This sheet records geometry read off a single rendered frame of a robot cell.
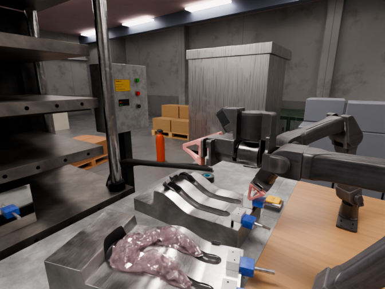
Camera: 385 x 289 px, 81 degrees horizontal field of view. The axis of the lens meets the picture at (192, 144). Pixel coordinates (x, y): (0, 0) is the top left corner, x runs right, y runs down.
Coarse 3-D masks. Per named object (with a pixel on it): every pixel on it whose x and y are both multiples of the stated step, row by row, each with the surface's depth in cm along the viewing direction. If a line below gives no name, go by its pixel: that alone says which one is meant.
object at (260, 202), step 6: (246, 192) 89; (252, 192) 89; (246, 198) 87; (258, 198) 86; (264, 198) 86; (246, 204) 88; (252, 204) 87; (258, 204) 85; (264, 204) 86; (270, 204) 84; (276, 204) 83
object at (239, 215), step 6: (234, 210) 81; (240, 210) 81; (234, 216) 79; (240, 216) 78; (246, 216) 80; (252, 216) 80; (240, 222) 78; (246, 222) 77; (252, 222) 76; (252, 228) 77
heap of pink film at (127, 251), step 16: (128, 240) 69; (144, 240) 69; (160, 240) 68; (176, 240) 67; (112, 256) 64; (128, 256) 62; (144, 256) 61; (160, 256) 60; (144, 272) 57; (160, 272) 56; (176, 272) 57
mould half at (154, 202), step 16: (192, 176) 107; (144, 192) 107; (160, 192) 91; (192, 192) 97; (224, 192) 102; (144, 208) 99; (160, 208) 93; (176, 208) 88; (192, 208) 88; (224, 208) 88; (176, 224) 90; (192, 224) 85; (208, 224) 81; (224, 224) 77; (240, 224) 77; (208, 240) 82; (224, 240) 78; (240, 240) 78
